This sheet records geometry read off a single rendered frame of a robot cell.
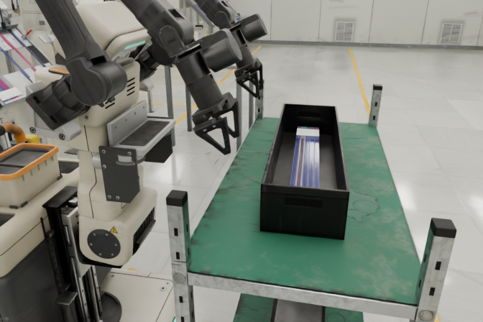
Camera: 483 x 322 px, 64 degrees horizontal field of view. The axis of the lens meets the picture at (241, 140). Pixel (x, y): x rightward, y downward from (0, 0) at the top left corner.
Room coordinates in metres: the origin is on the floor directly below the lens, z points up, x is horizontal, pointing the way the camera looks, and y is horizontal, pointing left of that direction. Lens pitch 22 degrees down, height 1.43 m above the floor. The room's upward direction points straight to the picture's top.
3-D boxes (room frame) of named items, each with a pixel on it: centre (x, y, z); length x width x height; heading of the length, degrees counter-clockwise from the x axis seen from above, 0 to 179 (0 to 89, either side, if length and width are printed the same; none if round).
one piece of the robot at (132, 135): (1.03, 0.30, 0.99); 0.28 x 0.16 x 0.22; 170
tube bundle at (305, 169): (0.95, -0.17, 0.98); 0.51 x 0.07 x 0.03; 170
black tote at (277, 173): (0.95, -0.17, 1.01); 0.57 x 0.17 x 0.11; 170
